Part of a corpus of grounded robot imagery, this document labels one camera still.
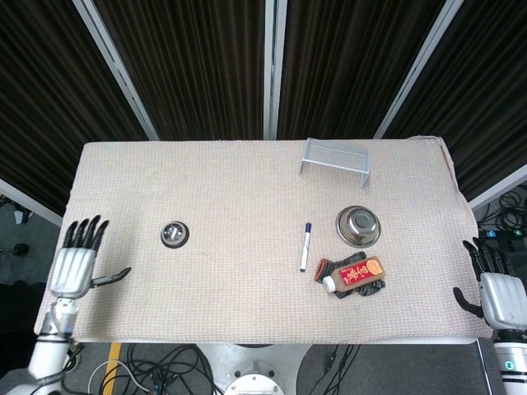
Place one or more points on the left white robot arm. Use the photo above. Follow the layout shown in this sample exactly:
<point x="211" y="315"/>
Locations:
<point x="45" y="358"/>

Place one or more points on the silver mesh desk rack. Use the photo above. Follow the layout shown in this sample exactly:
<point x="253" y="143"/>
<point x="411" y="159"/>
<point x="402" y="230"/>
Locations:
<point x="335" y="154"/>

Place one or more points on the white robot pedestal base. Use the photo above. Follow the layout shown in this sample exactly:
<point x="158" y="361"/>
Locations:
<point x="255" y="370"/>

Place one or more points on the beige waffle weave tablecloth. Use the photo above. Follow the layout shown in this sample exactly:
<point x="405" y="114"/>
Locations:
<point x="247" y="296"/>

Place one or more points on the white low frame rail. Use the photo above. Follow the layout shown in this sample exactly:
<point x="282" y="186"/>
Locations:
<point x="29" y="201"/>
<point x="500" y="185"/>

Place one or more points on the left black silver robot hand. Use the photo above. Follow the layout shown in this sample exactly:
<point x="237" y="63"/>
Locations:
<point x="72" y="269"/>

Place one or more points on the grey knit glove orange cuff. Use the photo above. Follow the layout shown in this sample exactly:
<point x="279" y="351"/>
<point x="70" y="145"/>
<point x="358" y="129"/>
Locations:
<point x="320" y="271"/>

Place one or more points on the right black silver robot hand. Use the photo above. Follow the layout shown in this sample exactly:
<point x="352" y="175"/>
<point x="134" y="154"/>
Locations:
<point x="502" y="298"/>

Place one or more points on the upturned stainless steel bowl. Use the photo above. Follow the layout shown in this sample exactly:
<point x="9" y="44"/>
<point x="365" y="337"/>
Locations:
<point x="358" y="226"/>

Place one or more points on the white marker blue cap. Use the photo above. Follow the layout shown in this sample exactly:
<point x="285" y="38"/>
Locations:
<point x="305" y="249"/>

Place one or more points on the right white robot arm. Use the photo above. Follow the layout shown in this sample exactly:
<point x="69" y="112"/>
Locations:
<point x="510" y="366"/>

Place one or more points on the aluminium frame post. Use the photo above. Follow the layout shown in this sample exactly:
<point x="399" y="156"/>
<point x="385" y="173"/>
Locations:
<point x="115" y="61"/>
<point x="416" y="70"/>
<point x="275" y="61"/>

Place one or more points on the brown bottle red label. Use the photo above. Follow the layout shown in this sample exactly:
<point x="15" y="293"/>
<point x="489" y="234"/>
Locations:
<point x="358" y="275"/>

